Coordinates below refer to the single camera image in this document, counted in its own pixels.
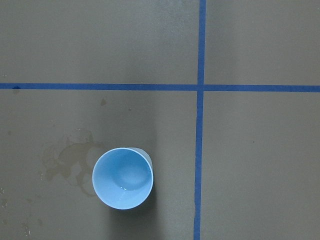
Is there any light blue plastic cup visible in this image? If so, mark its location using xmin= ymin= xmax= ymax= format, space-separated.
xmin=92 ymin=147 xmax=154 ymax=210

